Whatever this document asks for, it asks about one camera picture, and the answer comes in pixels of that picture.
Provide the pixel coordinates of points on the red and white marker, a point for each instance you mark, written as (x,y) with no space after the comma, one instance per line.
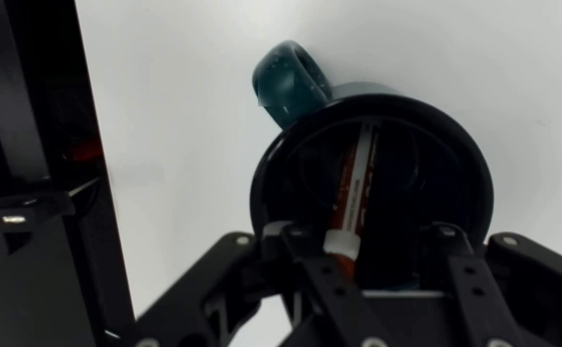
(355,185)

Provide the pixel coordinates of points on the dark teal mug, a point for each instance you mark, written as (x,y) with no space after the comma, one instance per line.
(287,83)

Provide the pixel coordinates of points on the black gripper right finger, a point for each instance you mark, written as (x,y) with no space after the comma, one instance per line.
(524,289)

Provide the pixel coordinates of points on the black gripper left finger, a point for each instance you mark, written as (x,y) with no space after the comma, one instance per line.
(229,281)

